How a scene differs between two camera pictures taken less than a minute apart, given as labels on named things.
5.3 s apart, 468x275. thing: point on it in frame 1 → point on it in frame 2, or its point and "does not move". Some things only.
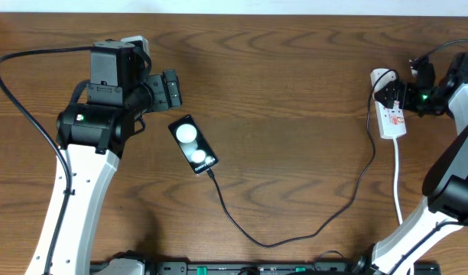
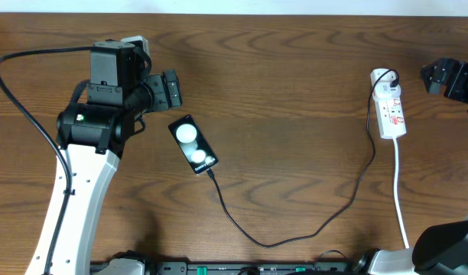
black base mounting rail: [251, 268] does not move
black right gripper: [407, 101] → [463, 70]
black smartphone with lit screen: [193, 143] does not move
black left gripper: [166, 97] does not move
